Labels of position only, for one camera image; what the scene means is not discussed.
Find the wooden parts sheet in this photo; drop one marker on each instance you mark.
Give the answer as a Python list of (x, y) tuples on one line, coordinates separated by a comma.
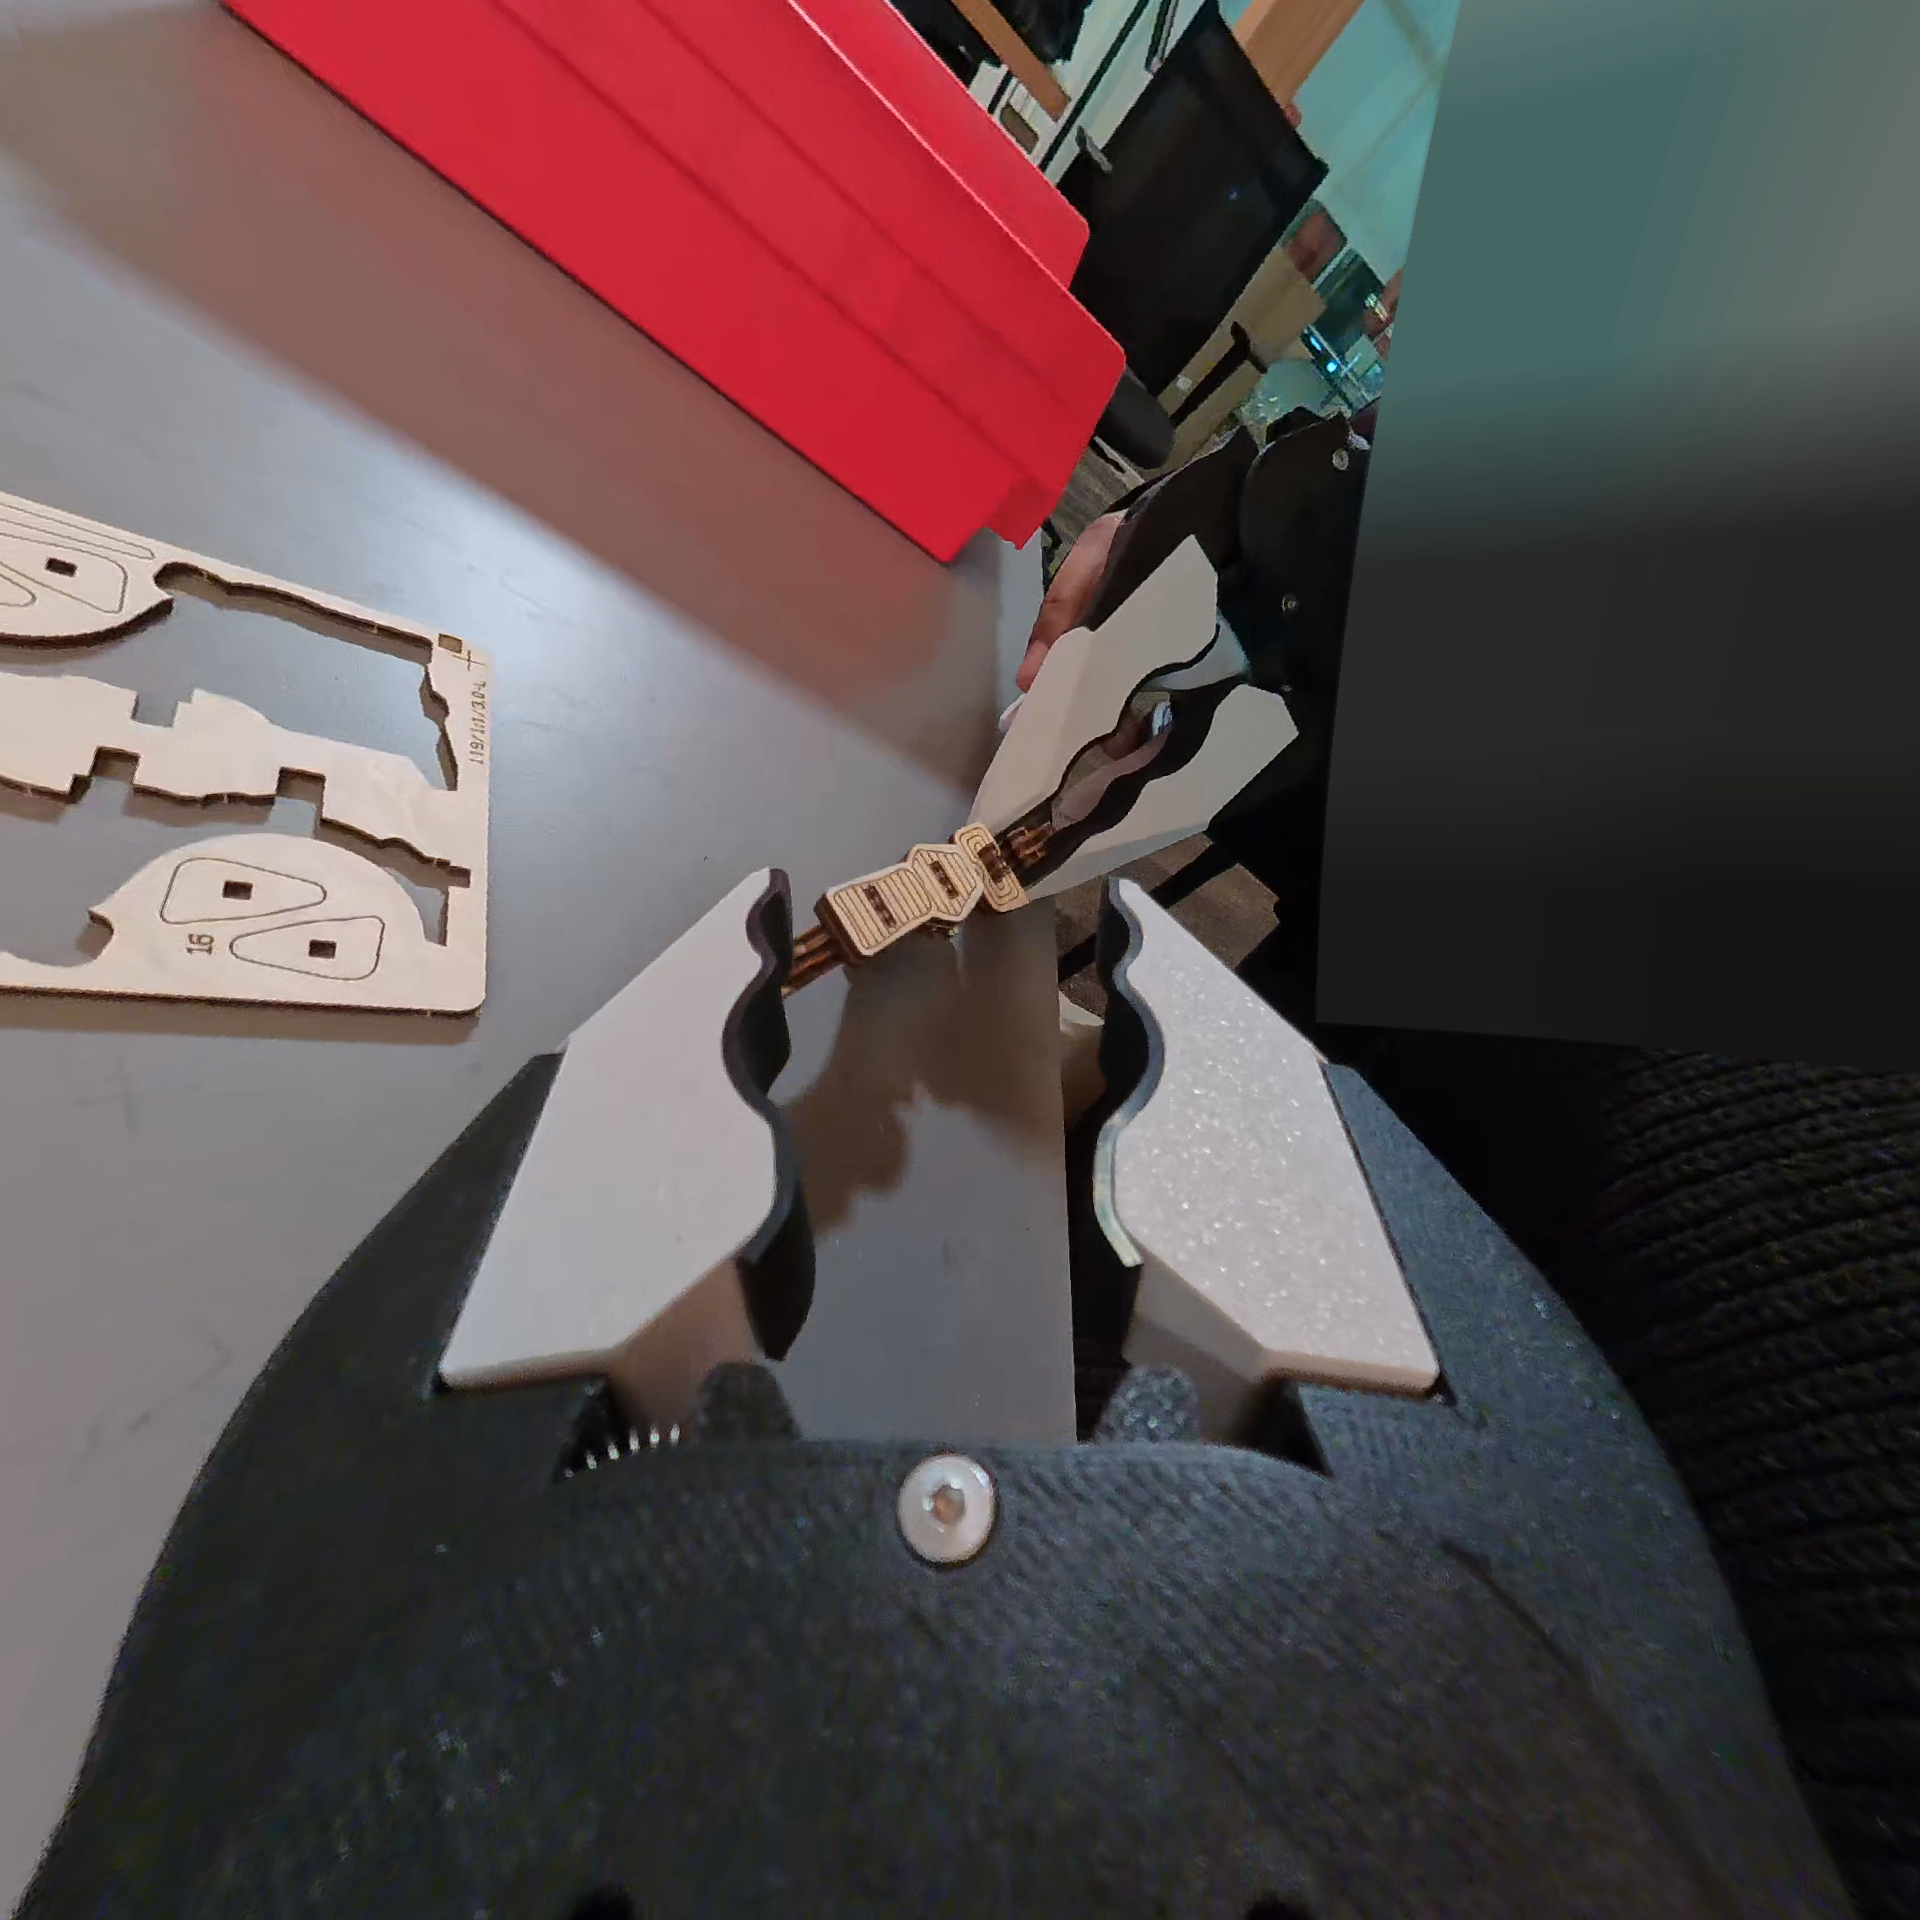
[(224, 750)]

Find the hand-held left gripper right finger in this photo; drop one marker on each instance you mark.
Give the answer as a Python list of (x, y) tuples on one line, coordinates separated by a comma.
[(1276, 1201)]

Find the person's right hand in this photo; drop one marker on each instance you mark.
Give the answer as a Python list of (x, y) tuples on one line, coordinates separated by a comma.
[(1080, 598)]

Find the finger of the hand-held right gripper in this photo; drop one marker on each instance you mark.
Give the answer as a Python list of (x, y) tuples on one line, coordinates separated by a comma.
[(1200, 764), (1110, 661)]

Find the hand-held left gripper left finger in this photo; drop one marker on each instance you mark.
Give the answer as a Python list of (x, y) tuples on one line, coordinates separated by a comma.
[(645, 1155)]

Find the red plastic bin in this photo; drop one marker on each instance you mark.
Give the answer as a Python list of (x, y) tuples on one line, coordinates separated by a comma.
[(721, 224)]

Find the wooden model assembly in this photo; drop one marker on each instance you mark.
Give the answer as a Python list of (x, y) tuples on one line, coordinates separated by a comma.
[(902, 900)]

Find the black monitor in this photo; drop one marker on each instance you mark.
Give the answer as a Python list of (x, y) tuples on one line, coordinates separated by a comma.
[(1200, 180)]

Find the grey desk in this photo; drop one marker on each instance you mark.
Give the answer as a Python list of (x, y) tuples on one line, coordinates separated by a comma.
[(676, 674)]

